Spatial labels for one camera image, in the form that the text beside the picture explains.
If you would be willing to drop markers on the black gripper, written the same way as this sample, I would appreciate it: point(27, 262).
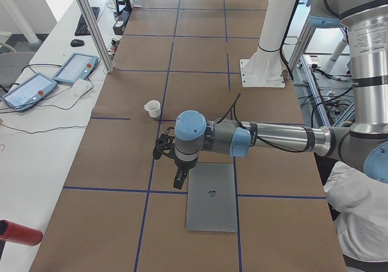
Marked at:
point(185, 164)

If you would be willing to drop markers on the white plastic cup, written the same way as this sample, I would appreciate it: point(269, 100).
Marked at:
point(153, 108)

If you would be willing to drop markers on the grey closed laptop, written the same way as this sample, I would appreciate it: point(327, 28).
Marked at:
point(211, 201)

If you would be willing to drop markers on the far teach pendant tablet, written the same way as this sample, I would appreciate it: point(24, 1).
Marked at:
point(78, 66)

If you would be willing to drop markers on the teach pendant tablet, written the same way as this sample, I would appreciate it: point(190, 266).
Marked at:
point(30, 92)
point(78, 66)

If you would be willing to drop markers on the black label printer box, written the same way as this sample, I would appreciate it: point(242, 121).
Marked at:
point(120, 24)

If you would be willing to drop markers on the black computer mouse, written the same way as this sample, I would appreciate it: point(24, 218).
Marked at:
point(77, 43)

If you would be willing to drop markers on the near teach pendant tablet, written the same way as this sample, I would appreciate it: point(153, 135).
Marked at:
point(30, 92)

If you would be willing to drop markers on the person in white shirt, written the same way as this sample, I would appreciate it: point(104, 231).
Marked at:
point(361, 225)

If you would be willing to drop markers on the red cylinder bottle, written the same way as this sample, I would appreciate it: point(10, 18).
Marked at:
point(20, 234)

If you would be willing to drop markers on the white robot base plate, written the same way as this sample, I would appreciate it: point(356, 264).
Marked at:
point(258, 73)

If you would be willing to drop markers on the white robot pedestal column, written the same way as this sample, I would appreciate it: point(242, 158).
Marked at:
point(278, 17)

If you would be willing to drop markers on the grey aluminium frame post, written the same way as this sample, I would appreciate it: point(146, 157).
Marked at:
point(91, 22)

